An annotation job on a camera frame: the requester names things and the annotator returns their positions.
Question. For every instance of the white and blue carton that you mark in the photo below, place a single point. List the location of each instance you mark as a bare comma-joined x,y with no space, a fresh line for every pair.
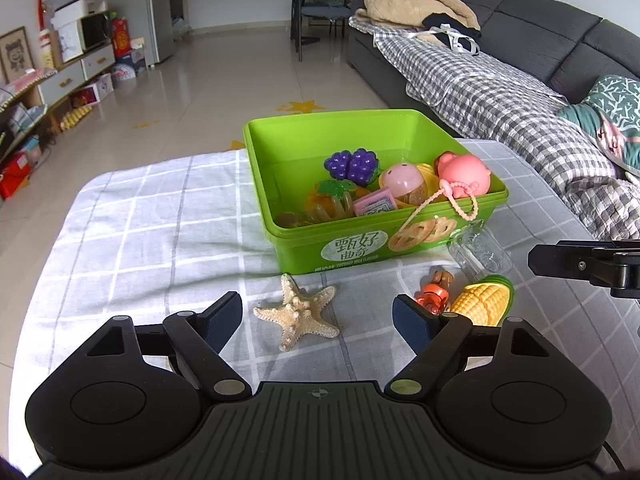
131,62

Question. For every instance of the red and white cardboard box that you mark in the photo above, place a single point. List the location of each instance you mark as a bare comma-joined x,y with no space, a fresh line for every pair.
92,90

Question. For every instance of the small yellow star floor sticker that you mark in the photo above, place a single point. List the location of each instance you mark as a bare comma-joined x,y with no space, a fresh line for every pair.
145,124

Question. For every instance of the black garment with white ribbon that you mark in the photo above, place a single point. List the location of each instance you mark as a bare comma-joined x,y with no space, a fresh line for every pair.
470,35

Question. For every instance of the red storage box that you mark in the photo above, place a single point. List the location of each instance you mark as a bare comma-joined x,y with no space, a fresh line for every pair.
15,177

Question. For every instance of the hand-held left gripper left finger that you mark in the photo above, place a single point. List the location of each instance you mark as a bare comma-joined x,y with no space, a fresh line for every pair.
225,320

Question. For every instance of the red gift box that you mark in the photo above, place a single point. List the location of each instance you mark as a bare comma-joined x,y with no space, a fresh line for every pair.
121,37

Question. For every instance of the pink patterned cloth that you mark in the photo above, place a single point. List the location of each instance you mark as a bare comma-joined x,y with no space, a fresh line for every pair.
25,82

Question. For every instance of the beige starfish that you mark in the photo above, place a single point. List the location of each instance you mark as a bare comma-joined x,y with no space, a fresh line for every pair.
295,315

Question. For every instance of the grey sofa with plaid blanket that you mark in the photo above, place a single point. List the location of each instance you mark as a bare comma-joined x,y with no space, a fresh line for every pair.
475,90

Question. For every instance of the amber translucent toy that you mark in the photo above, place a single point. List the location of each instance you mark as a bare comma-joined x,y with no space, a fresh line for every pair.
286,219

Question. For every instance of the white printer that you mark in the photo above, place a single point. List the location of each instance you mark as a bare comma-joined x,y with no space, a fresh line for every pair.
80,10

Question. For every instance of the teal patterned pillow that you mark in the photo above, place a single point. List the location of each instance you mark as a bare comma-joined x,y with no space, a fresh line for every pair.
615,110

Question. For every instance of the row of yellow items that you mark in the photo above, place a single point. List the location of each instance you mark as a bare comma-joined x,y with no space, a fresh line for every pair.
75,117

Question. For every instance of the small orange toy figure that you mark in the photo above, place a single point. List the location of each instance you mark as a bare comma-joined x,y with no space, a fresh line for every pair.
432,297

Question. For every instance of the large yellow star floor sticker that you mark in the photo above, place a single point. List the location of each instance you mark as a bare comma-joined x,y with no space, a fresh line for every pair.
298,107

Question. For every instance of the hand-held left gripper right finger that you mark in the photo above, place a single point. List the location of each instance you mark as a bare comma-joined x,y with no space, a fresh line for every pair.
412,322

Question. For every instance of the dark grey sofa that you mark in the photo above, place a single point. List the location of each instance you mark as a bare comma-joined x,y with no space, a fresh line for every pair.
550,25

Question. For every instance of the orange toy fruit green leaf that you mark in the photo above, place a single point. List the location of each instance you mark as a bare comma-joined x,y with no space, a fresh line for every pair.
317,205

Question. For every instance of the wooden cabinet with grey drawers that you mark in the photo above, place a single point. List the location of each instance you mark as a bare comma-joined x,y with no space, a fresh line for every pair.
62,80

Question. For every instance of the purple toy grapes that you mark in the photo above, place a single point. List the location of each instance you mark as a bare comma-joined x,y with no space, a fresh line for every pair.
350,165

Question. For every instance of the framed picture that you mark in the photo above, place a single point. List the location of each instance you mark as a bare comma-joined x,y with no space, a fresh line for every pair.
15,55

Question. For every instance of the silver refrigerator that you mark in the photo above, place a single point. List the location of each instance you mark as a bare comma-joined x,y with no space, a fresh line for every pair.
157,10

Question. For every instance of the beige blanket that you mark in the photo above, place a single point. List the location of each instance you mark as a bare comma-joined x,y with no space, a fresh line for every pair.
410,5

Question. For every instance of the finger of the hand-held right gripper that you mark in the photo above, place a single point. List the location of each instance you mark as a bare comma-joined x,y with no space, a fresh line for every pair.
565,260

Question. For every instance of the green plastic box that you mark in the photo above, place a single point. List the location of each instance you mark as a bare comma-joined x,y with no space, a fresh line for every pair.
300,160

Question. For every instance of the clear plastic blister tray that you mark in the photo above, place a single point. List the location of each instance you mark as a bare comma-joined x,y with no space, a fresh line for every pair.
487,255

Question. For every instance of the black microwave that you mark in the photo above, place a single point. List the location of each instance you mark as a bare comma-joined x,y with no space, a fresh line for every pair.
95,31

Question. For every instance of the pink card box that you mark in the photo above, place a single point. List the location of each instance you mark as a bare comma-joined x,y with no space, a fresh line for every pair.
375,203

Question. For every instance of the yellow capsule toy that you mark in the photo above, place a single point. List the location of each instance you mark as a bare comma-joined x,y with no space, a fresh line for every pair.
400,182

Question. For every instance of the yellow toy corn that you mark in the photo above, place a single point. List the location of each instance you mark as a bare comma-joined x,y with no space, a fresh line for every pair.
480,302

